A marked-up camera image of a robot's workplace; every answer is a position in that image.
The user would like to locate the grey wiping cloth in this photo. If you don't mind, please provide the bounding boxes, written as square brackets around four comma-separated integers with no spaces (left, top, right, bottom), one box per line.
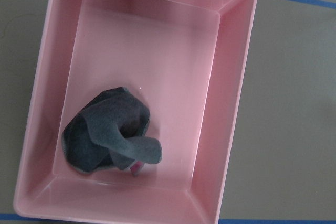
[62,87,162,174]

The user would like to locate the pink plastic bin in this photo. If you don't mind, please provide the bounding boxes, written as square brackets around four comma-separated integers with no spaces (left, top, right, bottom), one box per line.
[13,0,257,223]

